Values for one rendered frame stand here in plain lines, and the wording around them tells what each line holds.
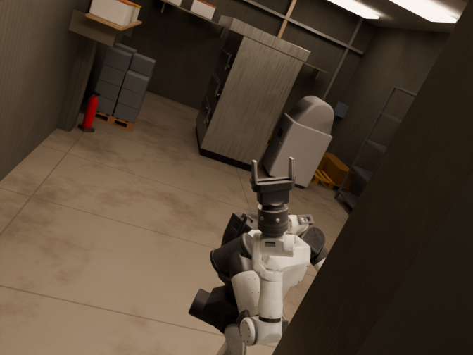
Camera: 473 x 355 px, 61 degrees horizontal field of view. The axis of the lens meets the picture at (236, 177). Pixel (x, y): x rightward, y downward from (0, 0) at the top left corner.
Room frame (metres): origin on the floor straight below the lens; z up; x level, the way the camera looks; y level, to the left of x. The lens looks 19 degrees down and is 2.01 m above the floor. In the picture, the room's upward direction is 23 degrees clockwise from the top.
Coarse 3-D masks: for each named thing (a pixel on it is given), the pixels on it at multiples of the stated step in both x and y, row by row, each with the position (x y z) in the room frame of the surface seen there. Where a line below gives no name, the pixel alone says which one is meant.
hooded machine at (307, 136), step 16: (288, 112) 7.22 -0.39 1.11; (304, 112) 6.73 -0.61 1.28; (320, 112) 6.77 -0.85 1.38; (288, 128) 6.69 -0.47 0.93; (304, 128) 6.68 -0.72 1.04; (320, 128) 6.81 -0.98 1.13; (272, 144) 7.03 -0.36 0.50; (288, 144) 6.64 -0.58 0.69; (304, 144) 6.72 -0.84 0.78; (320, 144) 6.81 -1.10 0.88; (272, 160) 6.73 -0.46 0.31; (288, 160) 6.68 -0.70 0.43; (304, 160) 6.76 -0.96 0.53; (320, 160) 6.85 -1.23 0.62; (272, 176) 6.68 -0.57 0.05; (304, 176) 6.80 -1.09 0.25
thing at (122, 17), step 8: (96, 0) 4.19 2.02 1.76; (104, 0) 4.20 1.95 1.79; (112, 0) 4.22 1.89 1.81; (120, 0) 4.23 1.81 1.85; (96, 8) 4.19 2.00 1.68; (104, 8) 4.21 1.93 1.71; (112, 8) 4.23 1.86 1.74; (120, 8) 4.24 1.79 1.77; (128, 8) 4.33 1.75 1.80; (104, 16) 4.21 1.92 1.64; (112, 16) 4.23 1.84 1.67; (120, 16) 4.25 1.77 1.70; (128, 16) 4.48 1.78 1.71; (120, 24) 4.25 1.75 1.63; (128, 24) 4.64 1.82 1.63
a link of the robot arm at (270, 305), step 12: (264, 288) 1.00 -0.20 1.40; (276, 288) 1.00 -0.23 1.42; (264, 300) 0.99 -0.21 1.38; (276, 300) 0.99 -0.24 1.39; (264, 312) 0.97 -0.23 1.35; (276, 312) 0.97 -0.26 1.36; (264, 324) 0.96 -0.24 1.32; (276, 324) 0.97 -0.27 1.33; (288, 324) 1.00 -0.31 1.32; (264, 336) 0.95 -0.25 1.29; (276, 336) 0.97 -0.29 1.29
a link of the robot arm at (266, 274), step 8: (256, 232) 1.08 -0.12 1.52; (256, 240) 1.05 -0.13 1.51; (256, 248) 1.04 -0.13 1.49; (256, 256) 1.03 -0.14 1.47; (256, 264) 1.02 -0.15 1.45; (264, 264) 1.06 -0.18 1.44; (256, 272) 1.02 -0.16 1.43; (264, 272) 1.01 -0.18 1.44; (272, 272) 1.03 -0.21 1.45; (280, 272) 1.04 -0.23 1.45; (264, 280) 1.01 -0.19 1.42; (272, 280) 1.00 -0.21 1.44; (280, 280) 1.02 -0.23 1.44
